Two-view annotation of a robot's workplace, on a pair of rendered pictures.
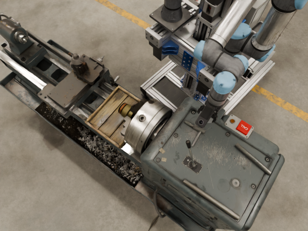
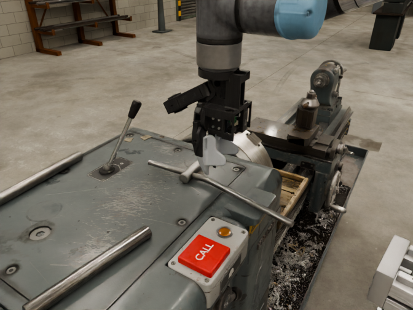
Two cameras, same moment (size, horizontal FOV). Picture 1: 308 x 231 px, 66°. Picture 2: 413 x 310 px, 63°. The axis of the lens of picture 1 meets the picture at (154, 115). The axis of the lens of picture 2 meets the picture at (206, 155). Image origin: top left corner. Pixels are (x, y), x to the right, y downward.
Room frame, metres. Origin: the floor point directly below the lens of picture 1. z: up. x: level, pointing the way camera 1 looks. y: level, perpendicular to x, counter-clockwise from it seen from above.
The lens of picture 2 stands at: (0.43, -0.83, 1.65)
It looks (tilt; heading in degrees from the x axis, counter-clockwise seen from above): 30 degrees down; 86
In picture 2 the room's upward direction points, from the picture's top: straight up
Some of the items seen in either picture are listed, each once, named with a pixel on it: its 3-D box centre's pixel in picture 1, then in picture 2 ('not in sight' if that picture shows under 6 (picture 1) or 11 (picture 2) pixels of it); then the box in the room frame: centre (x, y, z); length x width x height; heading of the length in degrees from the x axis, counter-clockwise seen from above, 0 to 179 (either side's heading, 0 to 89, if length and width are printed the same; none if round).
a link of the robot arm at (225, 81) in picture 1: (222, 85); (221, 3); (0.49, -0.26, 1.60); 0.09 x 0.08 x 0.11; 143
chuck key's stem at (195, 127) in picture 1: (194, 126); (196, 165); (0.45, -0.21, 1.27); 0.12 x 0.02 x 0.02; 60
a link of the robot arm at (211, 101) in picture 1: (216, 96); (219, 54); (0.49, -0.26, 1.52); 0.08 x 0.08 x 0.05
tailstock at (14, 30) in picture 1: (17, 39); (322, 88); (1.23, 1.02, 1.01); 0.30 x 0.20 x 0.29; 54
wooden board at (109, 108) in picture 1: (118, 115); (251, 186); (0.67, 0.24, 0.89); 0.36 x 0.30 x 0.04; 144
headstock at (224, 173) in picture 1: (206, 163); (137, 269); (0.31, -0.30, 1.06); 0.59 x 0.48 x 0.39; 54
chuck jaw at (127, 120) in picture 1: (127, 129); not in sight; (0.50, 0.15, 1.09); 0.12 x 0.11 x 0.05; 145
